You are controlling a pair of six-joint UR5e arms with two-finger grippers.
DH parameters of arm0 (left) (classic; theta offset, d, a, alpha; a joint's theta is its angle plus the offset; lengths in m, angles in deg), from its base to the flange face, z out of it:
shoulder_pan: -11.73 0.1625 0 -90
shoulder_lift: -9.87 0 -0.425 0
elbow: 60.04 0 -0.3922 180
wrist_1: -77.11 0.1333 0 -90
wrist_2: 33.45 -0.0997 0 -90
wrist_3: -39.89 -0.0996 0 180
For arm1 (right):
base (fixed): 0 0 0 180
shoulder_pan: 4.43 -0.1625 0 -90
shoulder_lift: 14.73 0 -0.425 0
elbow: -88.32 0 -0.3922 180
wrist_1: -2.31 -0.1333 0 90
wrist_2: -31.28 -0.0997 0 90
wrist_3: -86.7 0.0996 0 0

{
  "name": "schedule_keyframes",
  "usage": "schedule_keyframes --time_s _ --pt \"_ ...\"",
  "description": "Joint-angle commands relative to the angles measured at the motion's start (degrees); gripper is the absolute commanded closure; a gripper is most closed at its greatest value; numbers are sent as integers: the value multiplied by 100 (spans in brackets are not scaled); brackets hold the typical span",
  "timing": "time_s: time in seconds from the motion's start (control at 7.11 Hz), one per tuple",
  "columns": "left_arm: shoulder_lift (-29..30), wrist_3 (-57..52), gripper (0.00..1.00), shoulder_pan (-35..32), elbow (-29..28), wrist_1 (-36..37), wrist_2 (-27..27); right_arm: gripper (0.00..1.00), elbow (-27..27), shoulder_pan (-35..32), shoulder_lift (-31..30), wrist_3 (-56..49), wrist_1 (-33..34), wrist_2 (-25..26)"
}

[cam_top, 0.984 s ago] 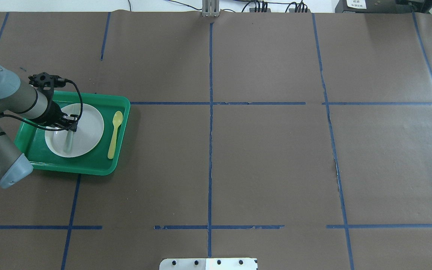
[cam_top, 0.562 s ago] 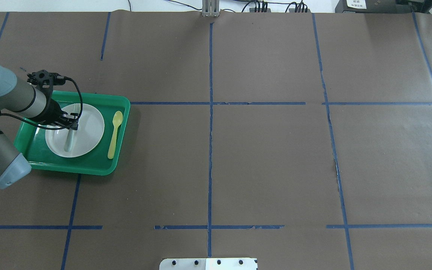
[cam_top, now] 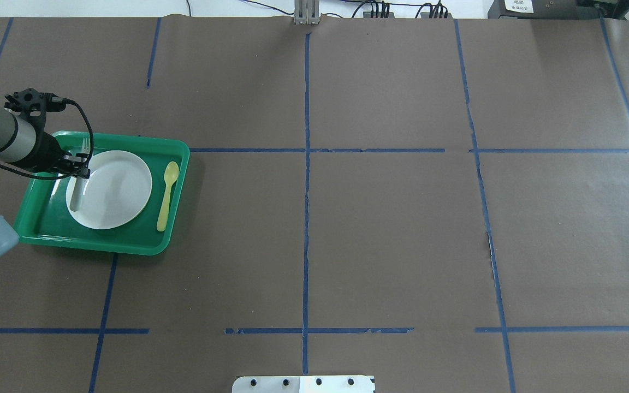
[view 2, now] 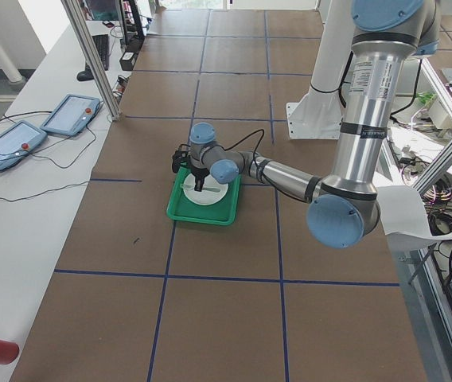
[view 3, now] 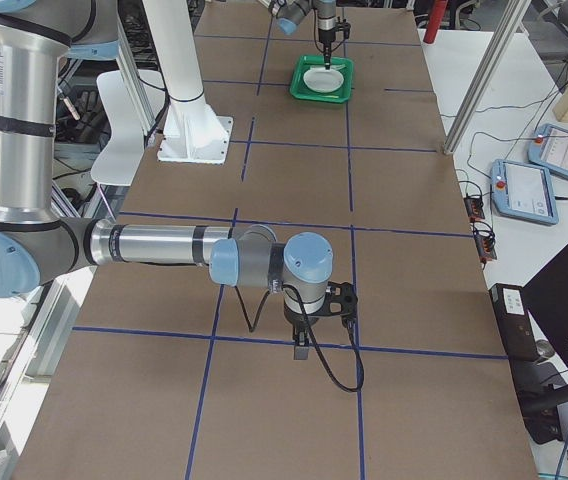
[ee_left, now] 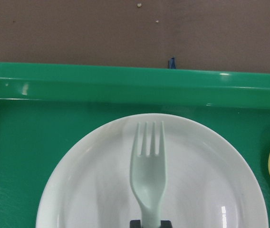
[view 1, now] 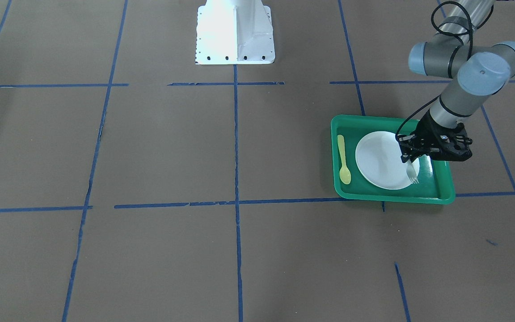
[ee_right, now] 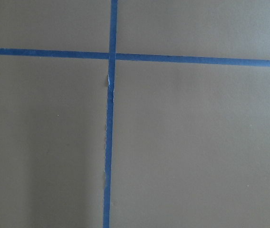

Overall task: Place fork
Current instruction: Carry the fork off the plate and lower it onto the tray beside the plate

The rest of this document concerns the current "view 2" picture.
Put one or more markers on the pale green plastic fork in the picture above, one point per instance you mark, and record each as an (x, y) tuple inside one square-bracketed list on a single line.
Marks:
[(210, 189)]

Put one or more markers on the blue teach pendant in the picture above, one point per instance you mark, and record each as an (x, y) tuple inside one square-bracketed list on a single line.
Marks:
[(71, 115), (18, 142)]

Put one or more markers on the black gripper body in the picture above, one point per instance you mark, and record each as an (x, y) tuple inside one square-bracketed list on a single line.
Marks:
[(199, 173)]

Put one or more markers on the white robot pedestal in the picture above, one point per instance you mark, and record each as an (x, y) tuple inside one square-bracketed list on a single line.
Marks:
[(318, 114)]

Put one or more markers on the black keyboard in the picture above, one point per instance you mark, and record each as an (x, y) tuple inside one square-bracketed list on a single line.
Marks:
[(102, 46)]

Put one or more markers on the aluminium frame post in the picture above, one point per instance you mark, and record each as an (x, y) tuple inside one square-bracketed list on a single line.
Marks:
[(78, 23)]

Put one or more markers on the black computer mouse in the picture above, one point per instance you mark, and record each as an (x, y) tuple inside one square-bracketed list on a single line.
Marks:
[(84, 75)]

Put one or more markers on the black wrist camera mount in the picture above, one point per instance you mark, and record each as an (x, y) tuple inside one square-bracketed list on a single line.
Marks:
[(180, 157)]

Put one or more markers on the green plastic tray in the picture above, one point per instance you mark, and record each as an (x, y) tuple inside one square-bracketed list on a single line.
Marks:
[(221, 213)]

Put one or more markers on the white paper sheet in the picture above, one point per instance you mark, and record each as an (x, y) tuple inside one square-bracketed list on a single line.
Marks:
[(404, 219)]

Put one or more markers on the blue teach pendant near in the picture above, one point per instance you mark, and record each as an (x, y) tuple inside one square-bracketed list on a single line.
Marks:
[(18, 142)]

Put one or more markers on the blue teach pendant far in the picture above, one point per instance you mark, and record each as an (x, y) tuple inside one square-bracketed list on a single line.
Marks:
[(71, 115)]

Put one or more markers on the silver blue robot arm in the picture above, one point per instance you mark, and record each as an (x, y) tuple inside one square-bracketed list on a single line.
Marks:
[(342, 206)]

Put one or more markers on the white round plate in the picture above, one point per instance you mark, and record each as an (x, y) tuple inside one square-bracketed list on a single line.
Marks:
[(204, 197)]

